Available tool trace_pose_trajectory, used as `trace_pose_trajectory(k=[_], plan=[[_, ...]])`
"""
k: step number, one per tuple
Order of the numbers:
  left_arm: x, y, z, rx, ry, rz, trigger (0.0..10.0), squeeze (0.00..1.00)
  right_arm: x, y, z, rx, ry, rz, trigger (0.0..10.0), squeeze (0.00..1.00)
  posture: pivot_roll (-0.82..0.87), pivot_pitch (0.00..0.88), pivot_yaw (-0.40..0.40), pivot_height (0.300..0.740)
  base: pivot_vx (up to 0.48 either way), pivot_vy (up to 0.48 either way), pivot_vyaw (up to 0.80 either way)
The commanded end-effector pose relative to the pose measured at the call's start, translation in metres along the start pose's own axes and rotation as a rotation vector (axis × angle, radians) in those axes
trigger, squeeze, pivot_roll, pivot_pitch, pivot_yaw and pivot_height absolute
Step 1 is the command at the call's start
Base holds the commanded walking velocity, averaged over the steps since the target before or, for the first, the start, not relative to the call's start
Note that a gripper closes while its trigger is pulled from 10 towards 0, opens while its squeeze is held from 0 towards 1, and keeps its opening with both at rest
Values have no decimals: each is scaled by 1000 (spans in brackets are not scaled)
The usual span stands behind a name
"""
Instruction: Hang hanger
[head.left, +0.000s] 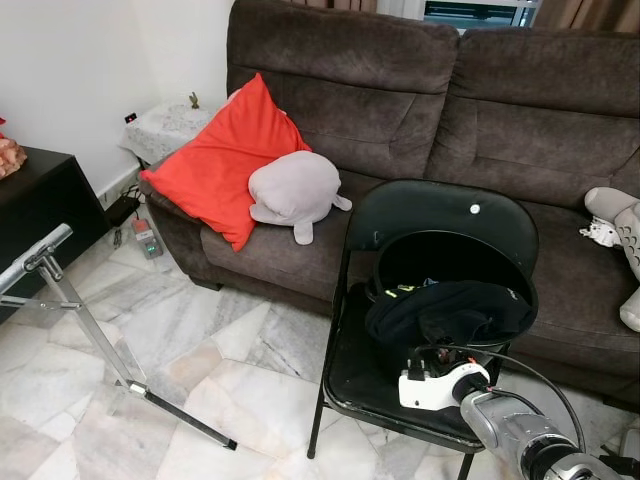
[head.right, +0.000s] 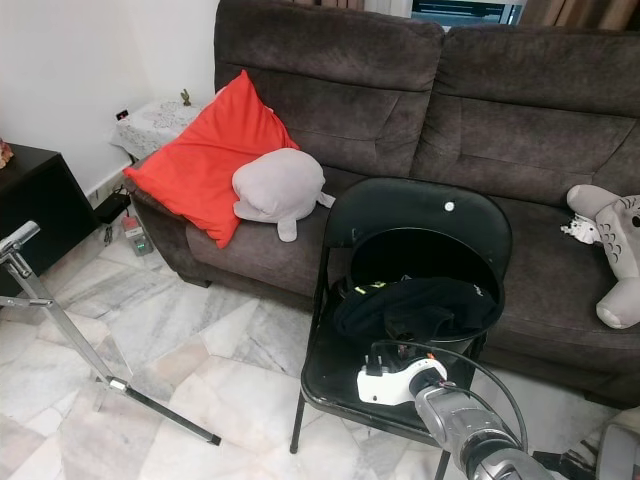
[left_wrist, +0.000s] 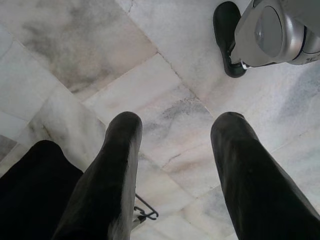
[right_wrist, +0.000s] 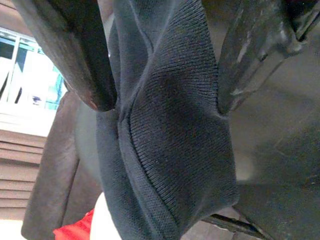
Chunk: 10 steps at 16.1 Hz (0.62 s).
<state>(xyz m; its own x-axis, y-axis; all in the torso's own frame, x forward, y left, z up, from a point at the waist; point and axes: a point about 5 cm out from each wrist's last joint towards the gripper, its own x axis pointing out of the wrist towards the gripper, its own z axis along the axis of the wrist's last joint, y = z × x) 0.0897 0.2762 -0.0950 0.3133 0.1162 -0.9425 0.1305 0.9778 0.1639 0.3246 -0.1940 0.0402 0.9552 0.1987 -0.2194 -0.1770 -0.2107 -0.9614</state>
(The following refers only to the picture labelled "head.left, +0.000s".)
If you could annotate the black garment neon green mark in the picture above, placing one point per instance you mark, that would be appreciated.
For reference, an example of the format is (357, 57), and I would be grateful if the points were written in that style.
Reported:
(450, 310)

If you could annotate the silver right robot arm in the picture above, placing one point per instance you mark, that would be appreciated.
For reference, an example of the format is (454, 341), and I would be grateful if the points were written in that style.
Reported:
(530, 435)

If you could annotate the black round bucket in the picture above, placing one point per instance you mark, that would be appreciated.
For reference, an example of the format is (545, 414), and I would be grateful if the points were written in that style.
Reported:
(450, 260)

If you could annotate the black folding chair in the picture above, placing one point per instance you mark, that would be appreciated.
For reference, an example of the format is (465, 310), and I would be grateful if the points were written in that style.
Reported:
(430, 210)

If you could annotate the grey round plush toy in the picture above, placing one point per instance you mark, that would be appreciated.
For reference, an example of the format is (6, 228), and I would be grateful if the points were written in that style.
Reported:
(295, 190)

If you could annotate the dark brown fabric sofa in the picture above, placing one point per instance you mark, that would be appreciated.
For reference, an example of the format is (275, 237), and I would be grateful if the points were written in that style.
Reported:
(500, 120)

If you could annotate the red cushion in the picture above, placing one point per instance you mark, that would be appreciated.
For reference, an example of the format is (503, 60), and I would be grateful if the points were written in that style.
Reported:
(225, 160)

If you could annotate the power strip green light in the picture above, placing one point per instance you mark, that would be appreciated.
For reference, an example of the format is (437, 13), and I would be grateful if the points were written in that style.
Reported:
(148, 240)

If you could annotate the black power adapter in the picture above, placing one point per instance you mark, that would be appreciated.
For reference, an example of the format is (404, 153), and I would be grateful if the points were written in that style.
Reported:
(122, 210)

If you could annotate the side table lace cloth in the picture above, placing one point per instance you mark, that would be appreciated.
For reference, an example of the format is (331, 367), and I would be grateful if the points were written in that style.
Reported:
(170, 130)

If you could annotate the small dark figurine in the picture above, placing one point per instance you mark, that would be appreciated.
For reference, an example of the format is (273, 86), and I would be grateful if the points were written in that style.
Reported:
(194, 100)

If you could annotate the silver metal clothes rack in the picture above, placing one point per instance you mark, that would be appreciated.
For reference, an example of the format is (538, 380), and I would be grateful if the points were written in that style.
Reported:
(40, 250)

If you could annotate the black television console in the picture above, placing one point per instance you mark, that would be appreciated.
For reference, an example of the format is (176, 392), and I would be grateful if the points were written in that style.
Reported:
(40, 195)

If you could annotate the red gold Buddha statue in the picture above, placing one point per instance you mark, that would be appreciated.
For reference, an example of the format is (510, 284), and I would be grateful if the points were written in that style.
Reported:
(8, 155)

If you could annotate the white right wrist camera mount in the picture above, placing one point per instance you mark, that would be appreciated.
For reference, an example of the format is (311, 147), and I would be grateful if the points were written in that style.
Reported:
(435, 390)

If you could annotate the window with metal frame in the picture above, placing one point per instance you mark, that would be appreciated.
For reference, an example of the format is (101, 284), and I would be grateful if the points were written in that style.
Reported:
(480, 12)

